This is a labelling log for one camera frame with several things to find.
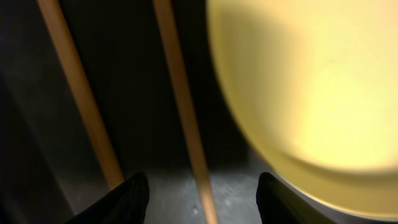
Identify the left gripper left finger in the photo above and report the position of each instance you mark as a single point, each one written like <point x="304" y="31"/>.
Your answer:
<point x="126" y="204"/>

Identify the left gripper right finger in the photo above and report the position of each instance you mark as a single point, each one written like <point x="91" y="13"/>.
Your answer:
<point x="277" y="204"/>

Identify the yellow round plate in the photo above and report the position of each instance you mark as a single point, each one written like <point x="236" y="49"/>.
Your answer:
<point x="313" y="87"/>

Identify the wooden chopstick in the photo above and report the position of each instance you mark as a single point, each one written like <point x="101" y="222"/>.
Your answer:
<point x="178" y="76"/>
<point x="81" y="91"/>

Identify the dark brown serving tray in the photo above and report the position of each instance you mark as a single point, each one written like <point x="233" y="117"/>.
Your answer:
<point x="49" y="170"/>

